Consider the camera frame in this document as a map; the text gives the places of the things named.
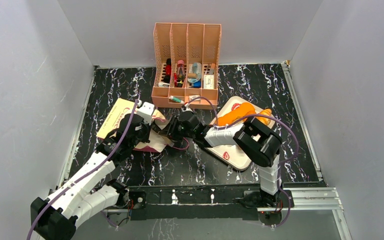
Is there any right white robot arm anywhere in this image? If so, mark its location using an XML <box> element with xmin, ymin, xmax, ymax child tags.
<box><xmin>151</xmin><ymin>110</ymin><xmax>282</xmax><ymax>208</ymax></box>

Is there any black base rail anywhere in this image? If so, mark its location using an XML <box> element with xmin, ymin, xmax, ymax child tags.
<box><xmin>129</xmin><ymin>183</ymin><xmax>295</xmax><ymax>223</ymax></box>

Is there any white small box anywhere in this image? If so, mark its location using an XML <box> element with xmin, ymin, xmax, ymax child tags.
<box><xmin>202</xmin><ymin>74</ymin><xmax>215</xmax><ymax>89</ymax></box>

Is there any pink desk organizer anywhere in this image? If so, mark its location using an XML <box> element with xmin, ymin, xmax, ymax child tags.
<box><xmin>151</xmin><ymin>22</ymin><xmax>222</xmax><ymax>109</ymax></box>

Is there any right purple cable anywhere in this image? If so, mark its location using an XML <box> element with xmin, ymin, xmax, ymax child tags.
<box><xmin>182</xmin><ymin>96</ymin><xmax>301</xmax><ymax>229</ymax></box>

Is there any pink and cream paper bag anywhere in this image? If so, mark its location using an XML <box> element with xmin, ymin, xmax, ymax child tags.
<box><xmin>96</xmin><ymin>98</ymin><xmax>189</xmax><ymax>153</ymax></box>

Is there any small white card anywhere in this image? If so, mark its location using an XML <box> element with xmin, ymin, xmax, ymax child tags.
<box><xmin>189</xmin><ymin>95</ymin><xmax>200</xmax><ymax>100</ymax></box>

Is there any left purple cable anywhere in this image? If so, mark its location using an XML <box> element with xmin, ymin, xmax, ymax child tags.
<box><xmin>25</xmin><ymin>98</ymin><xmax>141</xmax><ymax>240</ymax></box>

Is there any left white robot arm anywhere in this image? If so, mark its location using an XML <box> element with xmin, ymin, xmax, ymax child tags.
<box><xmin>27</xmin><ymin>112</ymin><xmax>152</xmax><ymax>240</ymax></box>

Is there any red black bottle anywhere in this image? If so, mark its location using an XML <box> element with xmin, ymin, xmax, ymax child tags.
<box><xmin>162</xmin><ymin>58</ymin><xmax>172</xmax><ymax>84</ymax></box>

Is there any green tube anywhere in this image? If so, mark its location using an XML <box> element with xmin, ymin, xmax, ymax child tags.
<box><xmin>168</xmin><ymin>95</ymin><xmax>185</xmax><ymax>104</ymax></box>

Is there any long twisted orange bread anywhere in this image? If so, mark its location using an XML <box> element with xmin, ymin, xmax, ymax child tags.
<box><xmin>216</xmin><ymin>102</ymin><xmax>256</xmax><ymax>127</ymax></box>

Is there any small croissant bread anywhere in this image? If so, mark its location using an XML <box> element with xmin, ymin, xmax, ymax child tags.
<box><xmin>256</xmin><ymin>108</ymin><xmax>273</xmax><ymax>125</ymax></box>

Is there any pink capped bottle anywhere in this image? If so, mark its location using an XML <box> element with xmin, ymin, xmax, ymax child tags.
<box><xmin>175</xmin><ymin>60</ymin><xmax>186</xmax><ymax>88</ymax></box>

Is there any purple cable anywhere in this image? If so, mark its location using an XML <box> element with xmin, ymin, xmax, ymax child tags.
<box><xmin>182</xmin><ymin>96</ymin><xmax>301</xmax><ymax>229</ymax></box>
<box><xmin>25</xmin><ymin>98</ymin><xmax>141</xmax><ymax>240</ymax></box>

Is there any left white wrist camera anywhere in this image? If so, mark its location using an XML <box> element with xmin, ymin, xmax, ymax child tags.
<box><xmin>136</xmin><ymin>100</ymin><xmax>156</xmax><ymax>125</ymax></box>

